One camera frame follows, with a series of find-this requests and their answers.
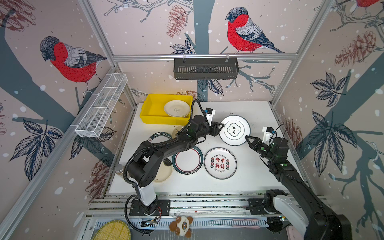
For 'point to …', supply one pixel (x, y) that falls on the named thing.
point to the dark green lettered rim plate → (159, 137)
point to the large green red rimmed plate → (188, 162)
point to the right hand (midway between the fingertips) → (244, 138)
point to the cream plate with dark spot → (164, 170)
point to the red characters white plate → (220, 163)
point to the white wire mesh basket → (93, 123)
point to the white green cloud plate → (235, 129)
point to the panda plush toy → (181, 226)
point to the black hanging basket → (205, 68)
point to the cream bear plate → (177, 108)
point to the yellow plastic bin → (152, 111)
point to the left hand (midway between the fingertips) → (222, 124)
